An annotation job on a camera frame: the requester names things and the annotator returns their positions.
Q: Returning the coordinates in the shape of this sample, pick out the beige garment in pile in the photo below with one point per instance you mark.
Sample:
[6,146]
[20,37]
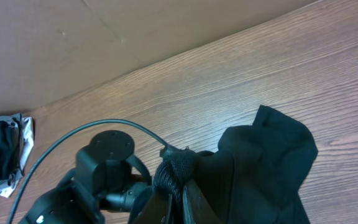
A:
[6,190]

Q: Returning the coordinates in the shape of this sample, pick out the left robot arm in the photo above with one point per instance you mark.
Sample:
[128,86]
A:
[62,205]

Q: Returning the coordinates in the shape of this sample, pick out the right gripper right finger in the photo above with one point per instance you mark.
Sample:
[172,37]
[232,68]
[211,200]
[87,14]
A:
[196,209]

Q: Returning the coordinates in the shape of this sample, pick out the black t-shirt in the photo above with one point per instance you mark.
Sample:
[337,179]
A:
[253,177]

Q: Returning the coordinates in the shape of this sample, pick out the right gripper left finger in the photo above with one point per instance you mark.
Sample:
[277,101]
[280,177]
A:
[152,207]

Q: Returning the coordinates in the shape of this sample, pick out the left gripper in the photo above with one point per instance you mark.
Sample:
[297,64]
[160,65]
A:
[108,175]

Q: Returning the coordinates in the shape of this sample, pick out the black garment in pile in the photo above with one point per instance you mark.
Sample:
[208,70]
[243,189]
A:
[9,148]

